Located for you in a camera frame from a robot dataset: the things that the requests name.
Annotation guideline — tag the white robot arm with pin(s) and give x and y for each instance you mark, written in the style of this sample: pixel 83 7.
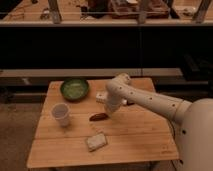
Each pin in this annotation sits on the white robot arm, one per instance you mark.
pixel 194 118

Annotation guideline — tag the wooden table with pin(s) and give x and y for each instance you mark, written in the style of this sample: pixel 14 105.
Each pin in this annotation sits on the wooden table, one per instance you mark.
pixel 132 134

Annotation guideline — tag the translucent plastic cup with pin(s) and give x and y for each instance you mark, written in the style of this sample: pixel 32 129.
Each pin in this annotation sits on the translucent plastic cup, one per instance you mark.
pixel 60 112

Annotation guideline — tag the red pepper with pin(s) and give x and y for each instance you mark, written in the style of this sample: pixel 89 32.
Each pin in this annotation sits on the red pepper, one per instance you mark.
pixel 98 117

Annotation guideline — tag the wooden shelf bench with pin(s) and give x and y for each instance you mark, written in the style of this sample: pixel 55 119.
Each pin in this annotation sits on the wooden shelf bench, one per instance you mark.
pixel 89 72

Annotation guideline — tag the white packet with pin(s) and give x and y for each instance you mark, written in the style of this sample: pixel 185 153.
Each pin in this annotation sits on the white packet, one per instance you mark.
pixel 101 97

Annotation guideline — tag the green bowl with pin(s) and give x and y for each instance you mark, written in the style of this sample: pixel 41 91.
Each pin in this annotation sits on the green bowl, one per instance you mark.
pixel 74 89

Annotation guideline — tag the brown chocolate bar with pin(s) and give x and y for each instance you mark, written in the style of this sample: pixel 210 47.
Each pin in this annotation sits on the brown chocolate bar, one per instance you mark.
pixel 129 103

